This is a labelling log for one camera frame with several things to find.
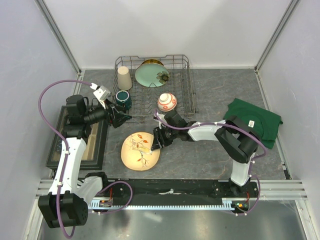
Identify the green folded cloth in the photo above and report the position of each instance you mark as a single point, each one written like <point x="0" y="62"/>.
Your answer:
<point x="265" y="123"/>

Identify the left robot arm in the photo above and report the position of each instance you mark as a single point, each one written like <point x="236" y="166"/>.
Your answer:
<point x="67" y="204"/>

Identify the grey wire dish rack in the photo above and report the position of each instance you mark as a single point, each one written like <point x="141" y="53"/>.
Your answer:
<point x="144" y="99"/>

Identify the beige plastic cup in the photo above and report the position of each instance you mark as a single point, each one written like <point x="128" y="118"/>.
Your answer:
<point x="123" y="78"/>

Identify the yellow black patterned plate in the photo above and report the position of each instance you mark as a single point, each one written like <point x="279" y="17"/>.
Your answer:
<point x="152" y="61"/>

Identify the white red patterned bowl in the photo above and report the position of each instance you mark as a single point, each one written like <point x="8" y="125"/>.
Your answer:
<point x="166" y="102"/>

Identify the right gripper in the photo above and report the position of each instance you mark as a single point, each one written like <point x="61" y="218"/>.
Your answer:
<point x="159" y="141"/>

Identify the dark green mug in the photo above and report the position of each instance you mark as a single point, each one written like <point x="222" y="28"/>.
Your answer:
<point x="123" y="97"/>

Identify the mint green flower plate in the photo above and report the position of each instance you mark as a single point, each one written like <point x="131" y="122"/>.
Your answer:
<point x="152" y="75"/>

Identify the black framed compartment box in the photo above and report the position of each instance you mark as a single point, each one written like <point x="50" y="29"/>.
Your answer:
<point x="93" y="156"/>

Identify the cream bird pattern plate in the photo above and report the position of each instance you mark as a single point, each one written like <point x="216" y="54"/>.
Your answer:
<point x="136" y="153"/>

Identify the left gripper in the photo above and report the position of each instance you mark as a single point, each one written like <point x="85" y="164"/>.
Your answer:
<point x="118" y="118"/>

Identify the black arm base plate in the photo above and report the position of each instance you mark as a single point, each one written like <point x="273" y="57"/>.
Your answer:
<point x="177" y="192"/>

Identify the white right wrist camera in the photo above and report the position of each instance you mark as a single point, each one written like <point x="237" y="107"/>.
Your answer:
<point x="160" y="118"/>

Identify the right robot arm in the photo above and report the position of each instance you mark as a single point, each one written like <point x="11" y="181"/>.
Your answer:
<point x="239" y="142"/>

